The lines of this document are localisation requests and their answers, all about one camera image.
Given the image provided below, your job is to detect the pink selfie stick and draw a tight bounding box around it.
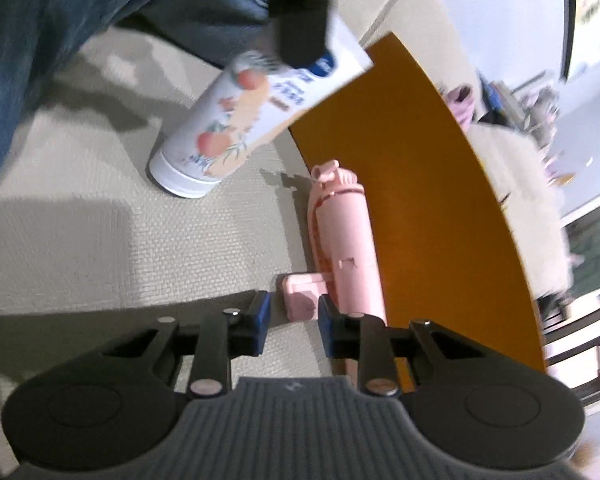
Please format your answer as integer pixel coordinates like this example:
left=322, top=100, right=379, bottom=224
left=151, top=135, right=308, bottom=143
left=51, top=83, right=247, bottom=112
left=279, top=159, right=389, bottom=391

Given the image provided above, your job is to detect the beige cushion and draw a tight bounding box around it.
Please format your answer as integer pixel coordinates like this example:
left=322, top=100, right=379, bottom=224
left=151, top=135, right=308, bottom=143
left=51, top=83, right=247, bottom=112
left=466, top=122, right=572, bottom=298

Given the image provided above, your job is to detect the beige sofa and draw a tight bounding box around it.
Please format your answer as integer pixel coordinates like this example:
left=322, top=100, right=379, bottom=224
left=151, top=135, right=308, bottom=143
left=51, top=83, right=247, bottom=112
left=0, top=0, right=481, bottom=480

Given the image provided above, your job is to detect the orange cardboard box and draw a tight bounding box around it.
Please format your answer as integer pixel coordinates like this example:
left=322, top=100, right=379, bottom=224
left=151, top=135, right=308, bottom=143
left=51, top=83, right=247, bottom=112
left=291, top=35, right=545, bottom=370

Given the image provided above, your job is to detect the white peach lotion tube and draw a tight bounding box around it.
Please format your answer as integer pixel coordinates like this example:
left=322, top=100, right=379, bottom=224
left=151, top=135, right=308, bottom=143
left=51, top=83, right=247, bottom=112
left=148, top=13, right=373, bottom=198

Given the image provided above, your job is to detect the pink garment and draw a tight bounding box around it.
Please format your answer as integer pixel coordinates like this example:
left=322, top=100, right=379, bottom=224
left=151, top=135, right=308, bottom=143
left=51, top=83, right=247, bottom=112
left=443, top=84, right=476, bottom=130

